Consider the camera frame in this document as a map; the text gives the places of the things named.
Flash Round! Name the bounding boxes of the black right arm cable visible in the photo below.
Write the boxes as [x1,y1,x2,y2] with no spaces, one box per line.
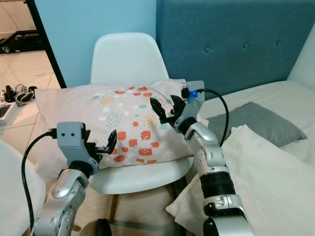
[197,88,230,146]

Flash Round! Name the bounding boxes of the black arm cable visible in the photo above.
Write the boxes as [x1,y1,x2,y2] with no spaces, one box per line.
[22,129,58,232]
[197,88,230,146]

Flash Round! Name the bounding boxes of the grey pillow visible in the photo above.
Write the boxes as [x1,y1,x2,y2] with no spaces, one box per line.
[207,102,308,147]

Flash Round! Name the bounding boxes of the white plastic shell chair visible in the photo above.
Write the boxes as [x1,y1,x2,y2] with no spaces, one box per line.
[0,140,48,236]
[90,32,193,223]

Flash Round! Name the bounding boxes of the blue tufted fabric headboard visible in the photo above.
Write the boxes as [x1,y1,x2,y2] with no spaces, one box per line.
[156,0,315,99]

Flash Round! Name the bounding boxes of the black robot left leg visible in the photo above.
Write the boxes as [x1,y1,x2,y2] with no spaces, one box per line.
[81,219,114,236]

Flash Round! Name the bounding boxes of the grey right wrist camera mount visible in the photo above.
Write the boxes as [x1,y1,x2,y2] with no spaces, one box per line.
[181,81,205,121]

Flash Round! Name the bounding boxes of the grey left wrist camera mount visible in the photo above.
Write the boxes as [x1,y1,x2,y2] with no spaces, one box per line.
[57,121,93,167]

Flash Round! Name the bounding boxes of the black and white floor gadgets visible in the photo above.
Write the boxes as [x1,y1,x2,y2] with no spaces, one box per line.
[5,84,38,107]

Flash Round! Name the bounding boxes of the bed mattress with white sheet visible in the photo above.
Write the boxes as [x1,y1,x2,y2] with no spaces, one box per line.
[197,80,315,164]

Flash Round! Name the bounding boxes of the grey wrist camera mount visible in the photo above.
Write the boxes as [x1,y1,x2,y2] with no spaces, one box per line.
[57,121,93,167]
[181,81,205,121]

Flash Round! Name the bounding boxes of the black door frame post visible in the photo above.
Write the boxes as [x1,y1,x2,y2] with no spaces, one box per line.
[25,0,67,89]

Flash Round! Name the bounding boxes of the white flat tray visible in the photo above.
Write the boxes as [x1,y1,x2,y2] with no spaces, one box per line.
[0,103,21,124]

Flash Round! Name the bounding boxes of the pink pillow with coloured dots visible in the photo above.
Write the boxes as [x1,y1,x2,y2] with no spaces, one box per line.
[34,79,196,180]

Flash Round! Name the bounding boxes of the black wheeled stand base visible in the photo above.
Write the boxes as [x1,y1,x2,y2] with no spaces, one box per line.
[1,29,53,54]

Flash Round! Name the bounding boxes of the plain white pillow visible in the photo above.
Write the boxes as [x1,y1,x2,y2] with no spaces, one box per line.
[165,124,315,236]

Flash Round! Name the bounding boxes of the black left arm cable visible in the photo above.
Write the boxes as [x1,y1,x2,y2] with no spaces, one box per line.
[22,129,58,232]

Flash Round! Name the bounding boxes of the white upright pillow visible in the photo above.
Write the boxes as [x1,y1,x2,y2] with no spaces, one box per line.
[286,22,315,89]

